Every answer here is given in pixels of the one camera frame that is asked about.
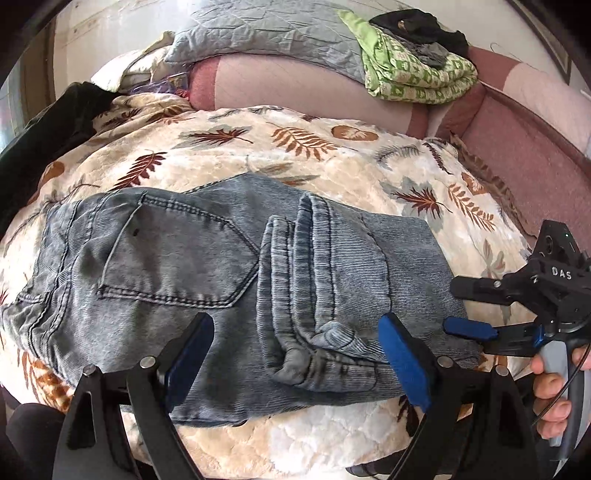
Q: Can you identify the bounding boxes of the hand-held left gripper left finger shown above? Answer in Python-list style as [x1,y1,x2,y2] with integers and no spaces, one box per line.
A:
[52,312,215,480]

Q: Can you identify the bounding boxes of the grey quilted pillow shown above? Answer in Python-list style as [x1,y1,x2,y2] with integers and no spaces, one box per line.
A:
[164,0,371,85]

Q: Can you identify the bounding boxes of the black jacket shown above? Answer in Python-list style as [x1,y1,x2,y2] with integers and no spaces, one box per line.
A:
[0,82,117,224]

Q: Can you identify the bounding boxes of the leaf-print cream blanket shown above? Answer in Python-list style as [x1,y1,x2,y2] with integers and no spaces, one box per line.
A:
[0,92,542,468]

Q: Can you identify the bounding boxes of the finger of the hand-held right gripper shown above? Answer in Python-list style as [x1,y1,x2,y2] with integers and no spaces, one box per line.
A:
[442,318,544,357]
[450,275,515,302]

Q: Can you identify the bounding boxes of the white crumpled cloth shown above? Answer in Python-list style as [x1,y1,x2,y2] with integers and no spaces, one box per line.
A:
[90,44,177,94]

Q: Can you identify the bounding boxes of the small grey cloth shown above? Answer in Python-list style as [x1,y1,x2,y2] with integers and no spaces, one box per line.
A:
[405,41,450,70]

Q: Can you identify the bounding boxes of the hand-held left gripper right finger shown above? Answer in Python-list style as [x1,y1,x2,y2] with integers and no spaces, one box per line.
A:
[378,312,541,480]

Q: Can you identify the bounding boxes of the person's dark clothing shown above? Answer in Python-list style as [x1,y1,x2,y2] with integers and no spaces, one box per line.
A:
[4,403,68,480]

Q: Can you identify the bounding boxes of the purple plastic packet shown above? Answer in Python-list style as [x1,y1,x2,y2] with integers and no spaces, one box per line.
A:
[128,72,191,96]

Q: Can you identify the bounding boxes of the thin black cable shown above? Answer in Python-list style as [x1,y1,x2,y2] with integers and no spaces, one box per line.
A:
[531,344,591,428]

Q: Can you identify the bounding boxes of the dark picture frame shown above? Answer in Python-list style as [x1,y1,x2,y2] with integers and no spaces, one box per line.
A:
[507,0,573,85]

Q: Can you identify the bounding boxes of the person's right hand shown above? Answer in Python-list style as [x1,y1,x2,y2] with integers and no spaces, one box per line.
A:
[530,345,591,440]

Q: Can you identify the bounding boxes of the grey-blue denim pants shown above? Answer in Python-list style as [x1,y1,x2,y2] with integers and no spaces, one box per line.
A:
[0,173,484,426]

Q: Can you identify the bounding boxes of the green patterned folded blanket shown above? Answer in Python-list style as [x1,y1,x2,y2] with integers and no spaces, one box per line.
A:
[338,9,479,105]

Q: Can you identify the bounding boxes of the pink two-tone bolster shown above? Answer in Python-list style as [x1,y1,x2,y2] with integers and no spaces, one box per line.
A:
[188,55,431,140]

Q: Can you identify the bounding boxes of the patterned glass window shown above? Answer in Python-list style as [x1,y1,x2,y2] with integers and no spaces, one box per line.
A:
[0,65,33,151]

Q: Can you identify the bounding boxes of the black garment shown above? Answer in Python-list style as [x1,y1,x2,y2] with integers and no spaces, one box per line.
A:
[368,8,470,55]

